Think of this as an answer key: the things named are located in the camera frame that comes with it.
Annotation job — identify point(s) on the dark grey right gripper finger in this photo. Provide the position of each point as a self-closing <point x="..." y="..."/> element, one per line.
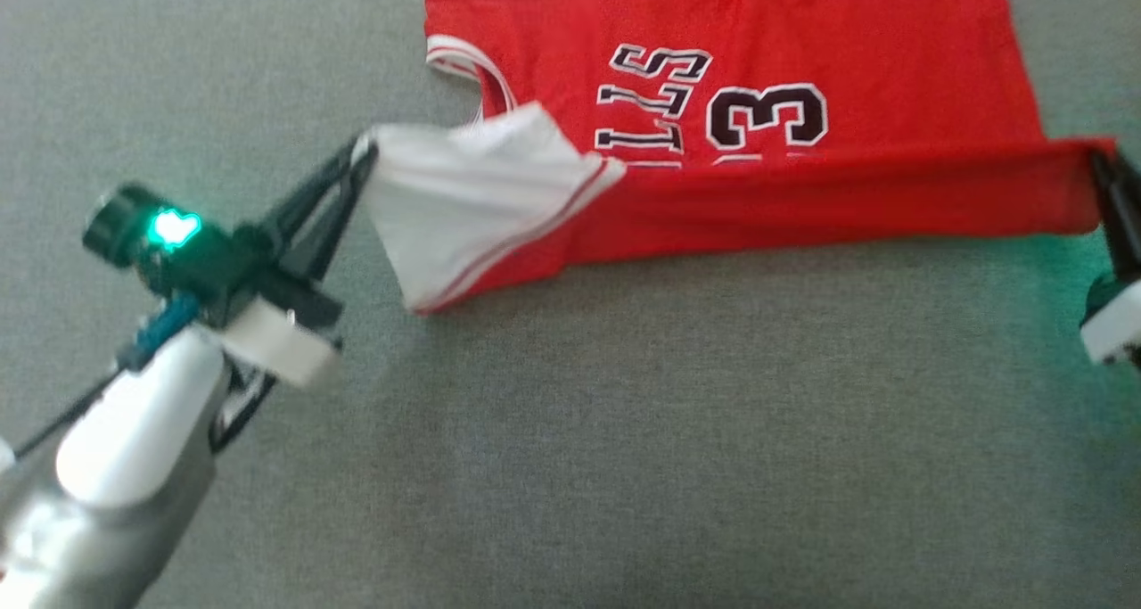
<point x="1121" y="217"/>

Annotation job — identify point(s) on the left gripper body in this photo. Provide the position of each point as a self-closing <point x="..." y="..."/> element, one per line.
<point x="267" y="324"/>

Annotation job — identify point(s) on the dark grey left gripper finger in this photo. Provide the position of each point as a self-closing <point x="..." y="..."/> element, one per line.
<point x="325" y="185"/>
<point x="343" y="217"/>

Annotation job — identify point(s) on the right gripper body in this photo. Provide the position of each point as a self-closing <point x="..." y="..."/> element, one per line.
<point x="1119" y="324"/>

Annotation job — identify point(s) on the red white basketball jersey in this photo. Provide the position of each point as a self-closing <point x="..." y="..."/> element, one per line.
<point x="802" y="190"/>

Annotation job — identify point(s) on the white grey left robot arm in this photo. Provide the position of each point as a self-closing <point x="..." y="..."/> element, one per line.
<point x="116" y="466"/>

